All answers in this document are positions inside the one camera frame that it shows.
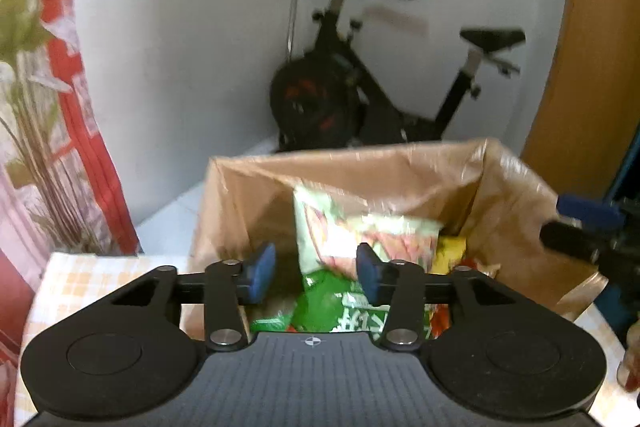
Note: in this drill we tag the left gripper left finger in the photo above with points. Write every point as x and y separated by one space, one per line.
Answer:
248 280

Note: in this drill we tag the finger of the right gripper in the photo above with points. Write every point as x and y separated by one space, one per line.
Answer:
573 242
593 214

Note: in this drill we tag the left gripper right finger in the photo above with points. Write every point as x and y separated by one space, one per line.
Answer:
399 282

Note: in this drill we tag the green vegetable snack bag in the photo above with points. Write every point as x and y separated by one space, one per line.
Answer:
327 237

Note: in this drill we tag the cardboard box with panda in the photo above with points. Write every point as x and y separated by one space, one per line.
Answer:
317 207

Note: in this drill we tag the translucent plastic bag liner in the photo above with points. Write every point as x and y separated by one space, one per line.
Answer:
479 190

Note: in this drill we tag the plaid floral tablecloth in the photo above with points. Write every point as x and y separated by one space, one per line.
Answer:
72 282

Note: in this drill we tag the red printed wall curtain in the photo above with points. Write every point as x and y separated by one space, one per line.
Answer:
59 188

